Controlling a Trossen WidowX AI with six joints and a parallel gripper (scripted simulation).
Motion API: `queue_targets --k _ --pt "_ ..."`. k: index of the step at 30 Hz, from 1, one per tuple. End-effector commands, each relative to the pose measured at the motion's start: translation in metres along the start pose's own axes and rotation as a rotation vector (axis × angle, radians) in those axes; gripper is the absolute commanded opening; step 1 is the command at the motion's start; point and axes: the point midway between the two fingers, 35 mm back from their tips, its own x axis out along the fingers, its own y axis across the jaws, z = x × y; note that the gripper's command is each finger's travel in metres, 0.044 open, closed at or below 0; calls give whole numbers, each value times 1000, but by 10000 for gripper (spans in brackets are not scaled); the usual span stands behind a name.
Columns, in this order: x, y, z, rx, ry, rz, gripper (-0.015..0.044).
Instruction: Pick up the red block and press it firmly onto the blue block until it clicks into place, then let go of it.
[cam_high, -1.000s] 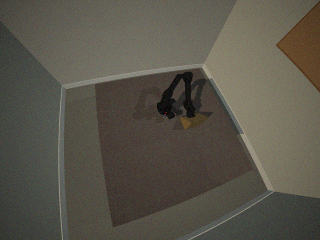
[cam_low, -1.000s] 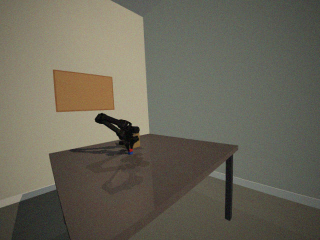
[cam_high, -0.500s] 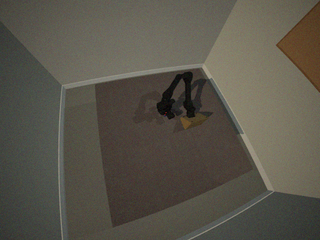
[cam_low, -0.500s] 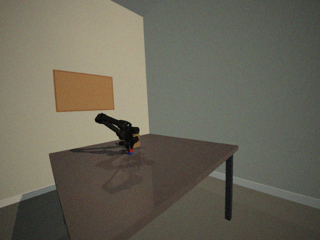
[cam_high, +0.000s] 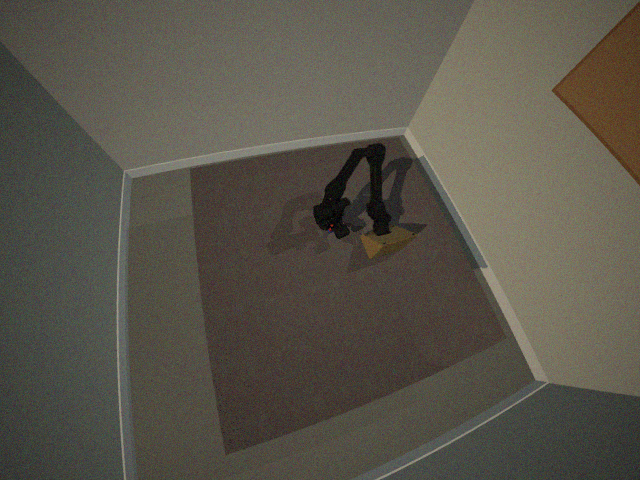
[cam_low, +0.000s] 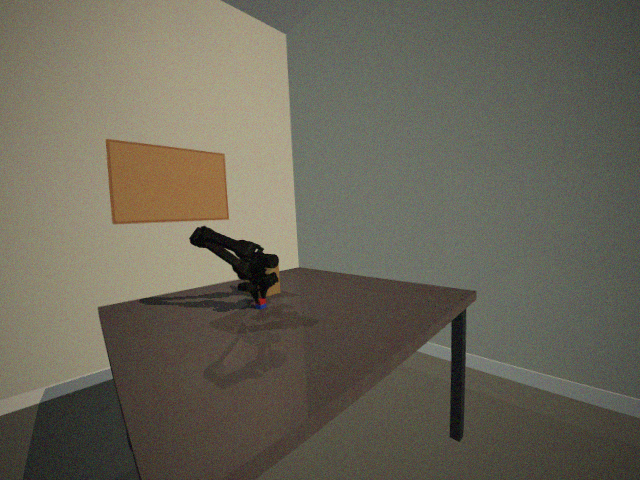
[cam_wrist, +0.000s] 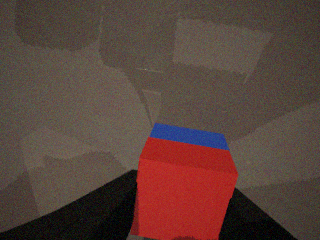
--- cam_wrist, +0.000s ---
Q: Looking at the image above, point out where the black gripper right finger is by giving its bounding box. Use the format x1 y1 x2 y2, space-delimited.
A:
219 188 296 240

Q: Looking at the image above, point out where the red block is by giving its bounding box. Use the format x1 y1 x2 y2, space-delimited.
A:
129 137 239 240

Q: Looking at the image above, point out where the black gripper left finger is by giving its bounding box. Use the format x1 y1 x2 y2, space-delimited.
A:
0 169 139 240

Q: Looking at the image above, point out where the blue block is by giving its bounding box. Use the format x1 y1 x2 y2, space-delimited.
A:
148 123 231 152

